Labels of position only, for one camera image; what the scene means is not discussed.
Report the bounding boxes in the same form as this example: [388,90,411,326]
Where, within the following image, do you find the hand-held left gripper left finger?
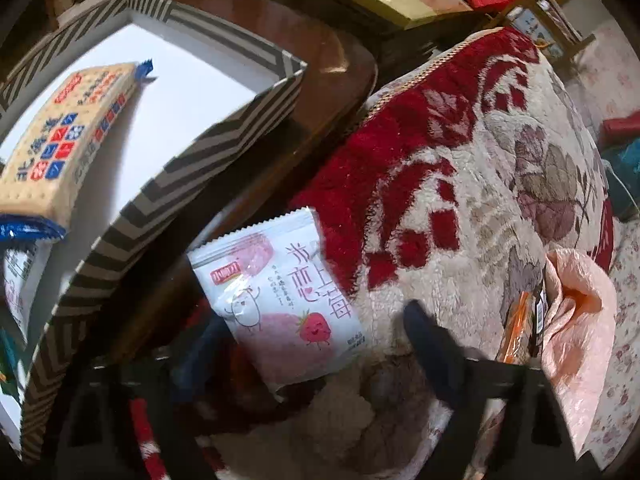
[40,310,241,480]

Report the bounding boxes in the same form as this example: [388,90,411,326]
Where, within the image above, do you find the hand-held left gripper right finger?
[402,300,601,480]

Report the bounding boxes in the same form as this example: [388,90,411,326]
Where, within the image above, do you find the white strawberry snack packet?
[187,207,369,394]
[2,240,54,344]

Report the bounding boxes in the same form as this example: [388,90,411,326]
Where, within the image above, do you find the green snack packet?
[0,327,24,404]

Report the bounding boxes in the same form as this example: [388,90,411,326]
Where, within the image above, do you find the striped cardboard box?
[0,0,309,464]

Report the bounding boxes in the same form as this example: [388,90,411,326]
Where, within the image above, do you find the beige cracker packet blue ends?
[0,59,157,241]

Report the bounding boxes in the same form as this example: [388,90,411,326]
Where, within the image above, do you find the orange snack packet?
[495,290,534,366]

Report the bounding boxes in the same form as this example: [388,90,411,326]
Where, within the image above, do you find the brown snack bar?
[530,280,549,359]

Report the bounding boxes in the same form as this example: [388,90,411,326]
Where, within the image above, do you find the pink plastic bag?
[542,247,619,461]

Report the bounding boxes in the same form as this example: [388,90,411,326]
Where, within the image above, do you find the red and cream floral cushion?
[130,27,616,480]

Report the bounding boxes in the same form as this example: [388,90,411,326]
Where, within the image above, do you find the floral bedsheet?
[565,20,640,471]

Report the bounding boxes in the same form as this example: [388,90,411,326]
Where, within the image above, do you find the teal item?
[600,140,640,221]

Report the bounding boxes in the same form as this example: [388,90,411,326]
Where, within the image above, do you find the round dark wooden stool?
[150,0,379,311]

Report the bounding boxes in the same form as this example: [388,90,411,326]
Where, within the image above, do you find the red item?
[602,115,640,136]

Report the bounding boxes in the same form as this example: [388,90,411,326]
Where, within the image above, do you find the wooden rack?
[510,0,596,69]

